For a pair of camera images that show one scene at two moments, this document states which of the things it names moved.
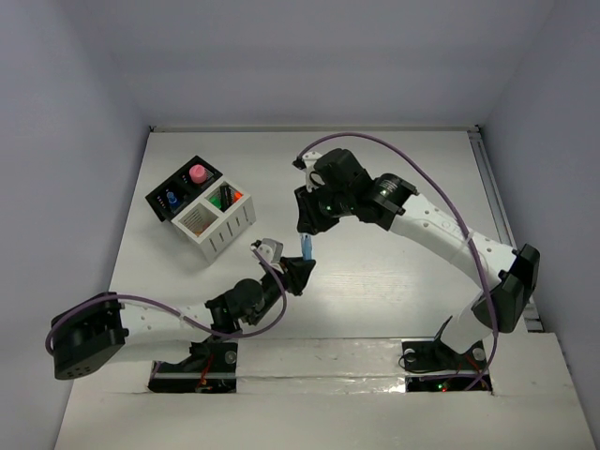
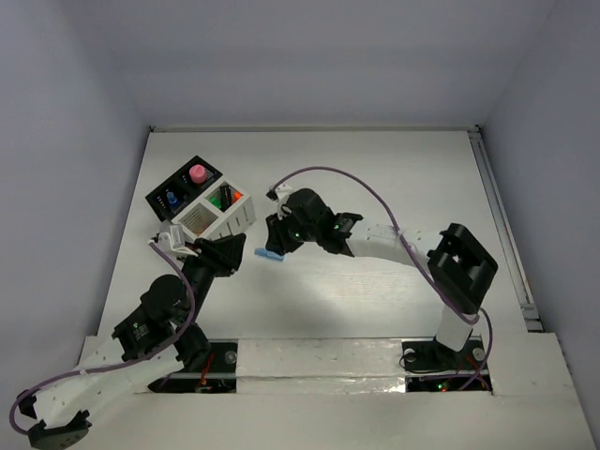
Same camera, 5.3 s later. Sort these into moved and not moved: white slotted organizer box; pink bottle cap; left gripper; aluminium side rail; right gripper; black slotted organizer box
Moved: right gripper; left gripper
Not moved: black slotted organizer box; aluminium side rail; pink bottle cap; white slotted organizer box
